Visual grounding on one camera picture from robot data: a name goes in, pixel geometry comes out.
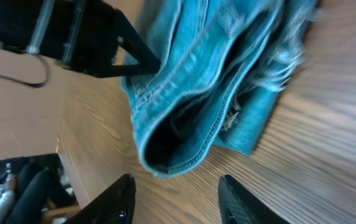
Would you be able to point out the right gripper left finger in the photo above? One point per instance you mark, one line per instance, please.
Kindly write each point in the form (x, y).
(115, 205)

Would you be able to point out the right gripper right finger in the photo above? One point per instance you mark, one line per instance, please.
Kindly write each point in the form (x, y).
(239, 206)

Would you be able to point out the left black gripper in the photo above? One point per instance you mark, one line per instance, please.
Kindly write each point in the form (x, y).
(75, 33)

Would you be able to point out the light blue denim jeans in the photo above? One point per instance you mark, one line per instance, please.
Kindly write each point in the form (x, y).
(223, 65)

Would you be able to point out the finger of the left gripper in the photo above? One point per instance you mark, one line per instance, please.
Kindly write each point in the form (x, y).
(120, 33)

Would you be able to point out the seated person in background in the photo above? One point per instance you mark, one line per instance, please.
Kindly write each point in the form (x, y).
(26, 193)

